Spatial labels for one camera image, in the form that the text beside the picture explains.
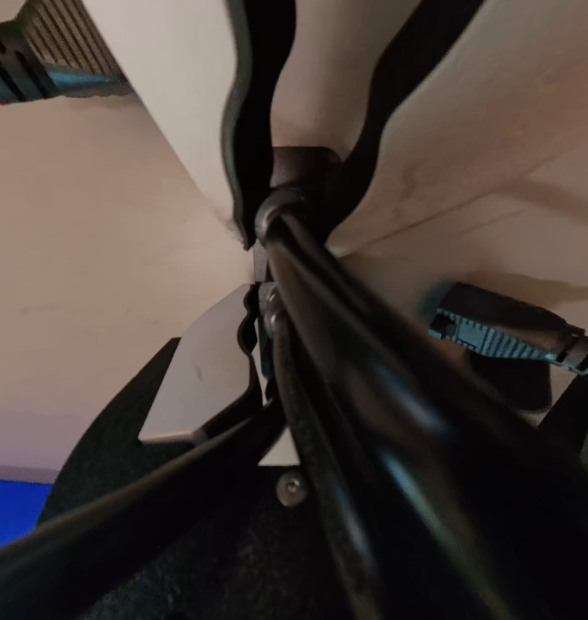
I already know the black wide ribbed power plug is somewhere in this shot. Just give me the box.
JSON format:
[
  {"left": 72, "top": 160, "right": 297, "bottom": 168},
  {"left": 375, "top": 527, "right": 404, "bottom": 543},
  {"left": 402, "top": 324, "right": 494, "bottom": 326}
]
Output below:
[{"left": 0, "top": 0, "right": 132, "bottom": 106}]

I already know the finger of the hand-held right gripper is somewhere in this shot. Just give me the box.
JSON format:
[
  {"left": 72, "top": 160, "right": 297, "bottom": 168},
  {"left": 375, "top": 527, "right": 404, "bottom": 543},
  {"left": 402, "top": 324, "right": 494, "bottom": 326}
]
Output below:
[
  {"left": 83, "top": 0, "right": 296, "bottom": 251},
  {"left": 324, "top": 0, "right": 588, "bottom": 256}
]

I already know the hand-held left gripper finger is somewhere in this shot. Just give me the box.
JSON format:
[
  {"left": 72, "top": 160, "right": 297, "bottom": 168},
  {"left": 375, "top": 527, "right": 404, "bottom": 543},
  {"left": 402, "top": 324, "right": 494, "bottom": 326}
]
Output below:
[{"left": 139, "top": 283, "right": 267, "bottom": 444}]

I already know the black ridged power plug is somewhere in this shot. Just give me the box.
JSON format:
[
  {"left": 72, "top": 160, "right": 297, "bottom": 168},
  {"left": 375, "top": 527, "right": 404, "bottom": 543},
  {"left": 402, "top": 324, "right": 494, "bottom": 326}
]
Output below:
[{"left": 426, "top": 282, "right": 588, "bottom": 384}]

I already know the blue box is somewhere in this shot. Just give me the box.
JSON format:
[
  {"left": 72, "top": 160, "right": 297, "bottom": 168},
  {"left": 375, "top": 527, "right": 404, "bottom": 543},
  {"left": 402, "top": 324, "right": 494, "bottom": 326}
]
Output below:
[{"left": 0, "top": 477, "right": 54, "bottom": 554}]

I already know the black power cord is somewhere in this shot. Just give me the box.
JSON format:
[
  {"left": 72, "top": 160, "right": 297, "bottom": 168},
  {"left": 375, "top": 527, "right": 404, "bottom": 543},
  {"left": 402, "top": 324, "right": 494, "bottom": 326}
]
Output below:
[{"left": 0, "top": 145, "right": 588, "bottom": 620}]

